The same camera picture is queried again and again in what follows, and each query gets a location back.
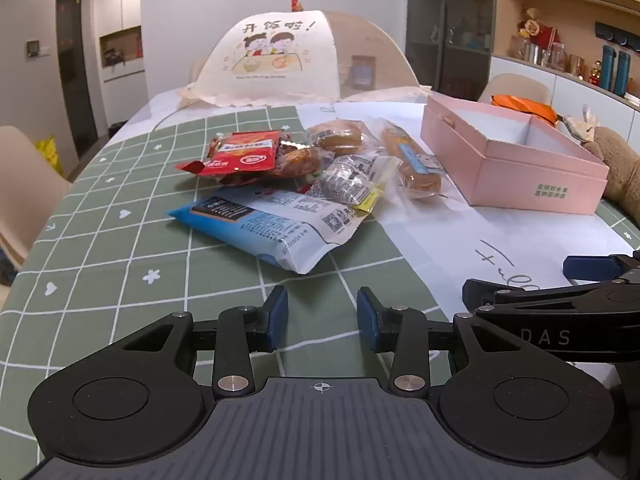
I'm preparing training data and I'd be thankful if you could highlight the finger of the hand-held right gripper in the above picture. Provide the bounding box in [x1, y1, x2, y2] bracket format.
[562, 249, 640, 287]
[462, 278, 601, 307]

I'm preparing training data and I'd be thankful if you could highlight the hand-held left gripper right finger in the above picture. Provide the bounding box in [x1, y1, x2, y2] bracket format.
[356, 286, 521, 395]

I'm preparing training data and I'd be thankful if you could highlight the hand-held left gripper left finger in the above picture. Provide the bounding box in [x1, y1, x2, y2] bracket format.
[120, 285, 290, 395]

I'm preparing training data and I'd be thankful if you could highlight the pink cardboard box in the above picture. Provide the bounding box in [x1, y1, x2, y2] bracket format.
[420, 95, 610, 208]

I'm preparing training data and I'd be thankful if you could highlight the clear packet with yellow edge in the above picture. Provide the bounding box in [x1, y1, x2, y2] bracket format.
[305, 155, 403, 218]

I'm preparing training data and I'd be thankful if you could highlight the red snack packet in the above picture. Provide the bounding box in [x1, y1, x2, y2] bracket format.
[175, 130, 286, 177]

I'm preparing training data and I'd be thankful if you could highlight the round bread packet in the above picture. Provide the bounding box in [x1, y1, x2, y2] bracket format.
[305, 120, 383, 157]

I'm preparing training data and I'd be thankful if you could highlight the blue and white snack bag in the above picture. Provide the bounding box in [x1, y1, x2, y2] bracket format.
[166, 187, 371, 275]

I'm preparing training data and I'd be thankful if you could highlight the brown teddy bear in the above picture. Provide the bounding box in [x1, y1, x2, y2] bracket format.
[562, 105, 640, 216]

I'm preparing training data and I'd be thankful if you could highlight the long bread packet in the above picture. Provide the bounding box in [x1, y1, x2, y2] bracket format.
[370, 119, 446, 201]

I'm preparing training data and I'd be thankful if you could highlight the brown meat snack packet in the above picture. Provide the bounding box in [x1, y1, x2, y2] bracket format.
[267, 141, 328, 178]

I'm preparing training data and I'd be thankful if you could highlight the green checked tablecloth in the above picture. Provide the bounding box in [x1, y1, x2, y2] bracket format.
[0, 87, 640, 480]

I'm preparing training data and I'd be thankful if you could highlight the orange bag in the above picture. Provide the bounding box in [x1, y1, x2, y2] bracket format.
[491, 94, 558, 126]

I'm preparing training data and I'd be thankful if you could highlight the black hook rack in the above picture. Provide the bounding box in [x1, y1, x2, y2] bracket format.
[595, 21, 640, 52]

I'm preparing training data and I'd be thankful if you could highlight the mesh food cover cartoon print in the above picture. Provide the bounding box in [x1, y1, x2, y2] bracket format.
[177, 10, 421, 108]

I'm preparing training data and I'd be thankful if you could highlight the red doll decoration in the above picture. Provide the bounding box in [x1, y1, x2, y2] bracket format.
[517, 7, 562, 50]

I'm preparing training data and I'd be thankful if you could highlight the dark glass cabinet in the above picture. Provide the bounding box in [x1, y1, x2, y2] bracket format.
[406, 0, 501, 101]

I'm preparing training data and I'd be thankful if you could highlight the yellow bag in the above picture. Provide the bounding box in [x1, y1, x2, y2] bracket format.
[34, 135, 63, 173]

